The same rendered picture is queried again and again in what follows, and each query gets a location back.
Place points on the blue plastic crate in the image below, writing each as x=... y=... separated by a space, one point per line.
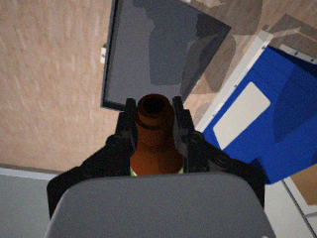
x=276 y=98

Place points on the brown glass bottle with cream label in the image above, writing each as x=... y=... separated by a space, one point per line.
x=156 y=153

